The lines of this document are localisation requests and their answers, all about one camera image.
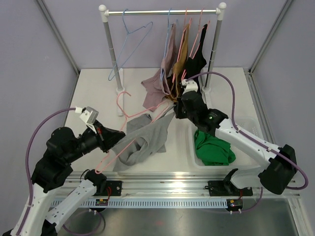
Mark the white slotted cable duct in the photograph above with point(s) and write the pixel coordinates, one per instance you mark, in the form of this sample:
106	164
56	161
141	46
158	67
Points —
157	203

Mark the brown tank top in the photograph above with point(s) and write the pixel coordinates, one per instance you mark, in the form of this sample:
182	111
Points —
175	89

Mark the pink hanger of grey top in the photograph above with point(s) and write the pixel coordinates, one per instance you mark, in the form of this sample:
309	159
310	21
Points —
127	118

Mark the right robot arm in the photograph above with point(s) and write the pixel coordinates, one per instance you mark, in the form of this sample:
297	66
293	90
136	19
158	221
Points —
276	164

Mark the right small circuit board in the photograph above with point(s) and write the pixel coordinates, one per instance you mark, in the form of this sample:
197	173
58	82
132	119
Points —
235	203

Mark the left small circuit board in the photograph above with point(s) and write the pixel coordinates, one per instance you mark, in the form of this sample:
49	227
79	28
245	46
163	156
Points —
101	202

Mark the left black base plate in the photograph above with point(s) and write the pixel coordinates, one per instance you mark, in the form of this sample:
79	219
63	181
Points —
112	188

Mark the grey tank top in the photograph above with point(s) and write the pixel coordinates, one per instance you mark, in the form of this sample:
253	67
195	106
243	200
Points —
144	138

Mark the white metal clothes rack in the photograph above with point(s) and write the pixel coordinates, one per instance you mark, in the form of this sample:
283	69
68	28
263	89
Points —
105	13

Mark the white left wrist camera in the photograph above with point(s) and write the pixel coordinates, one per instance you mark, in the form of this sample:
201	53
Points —
88	115

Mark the pink hanger of black top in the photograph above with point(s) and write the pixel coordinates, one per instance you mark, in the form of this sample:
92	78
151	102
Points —
198	37

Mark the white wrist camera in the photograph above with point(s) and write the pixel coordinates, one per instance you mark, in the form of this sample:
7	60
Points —
189	85
88	115

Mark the blue wire hanger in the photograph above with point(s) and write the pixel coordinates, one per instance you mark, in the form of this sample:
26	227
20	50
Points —
133	40

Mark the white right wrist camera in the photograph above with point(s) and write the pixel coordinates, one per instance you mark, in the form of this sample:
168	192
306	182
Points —
189	85

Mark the mauve tank top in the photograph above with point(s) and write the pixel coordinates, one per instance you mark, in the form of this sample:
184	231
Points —
156	86

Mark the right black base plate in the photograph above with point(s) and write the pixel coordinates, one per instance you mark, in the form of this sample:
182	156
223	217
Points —
219	188

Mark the blue hanger of mauve top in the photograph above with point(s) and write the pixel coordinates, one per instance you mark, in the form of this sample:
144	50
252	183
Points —
166	43

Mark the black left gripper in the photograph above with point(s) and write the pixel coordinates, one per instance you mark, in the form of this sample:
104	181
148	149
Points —
107	137

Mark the pink hanger of brown top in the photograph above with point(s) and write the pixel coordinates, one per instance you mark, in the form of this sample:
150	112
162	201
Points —
182	54

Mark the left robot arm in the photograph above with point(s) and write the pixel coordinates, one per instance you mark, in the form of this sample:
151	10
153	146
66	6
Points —
50	174

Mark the aluminium mounting rail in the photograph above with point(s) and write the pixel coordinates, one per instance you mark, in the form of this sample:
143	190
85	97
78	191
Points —
168	185

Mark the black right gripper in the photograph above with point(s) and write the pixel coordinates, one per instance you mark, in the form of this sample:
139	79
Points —
179	114

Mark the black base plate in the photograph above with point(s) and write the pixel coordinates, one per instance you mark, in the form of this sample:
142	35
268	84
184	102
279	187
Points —
219	188
112	188

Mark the green tank top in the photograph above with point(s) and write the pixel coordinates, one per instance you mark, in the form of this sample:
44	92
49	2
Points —
212	151

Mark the small circuit board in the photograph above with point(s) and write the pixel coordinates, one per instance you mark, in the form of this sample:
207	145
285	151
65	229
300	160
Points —
101	202
235	203

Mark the black tank top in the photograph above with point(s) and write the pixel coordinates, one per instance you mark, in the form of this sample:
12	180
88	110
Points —
190	65

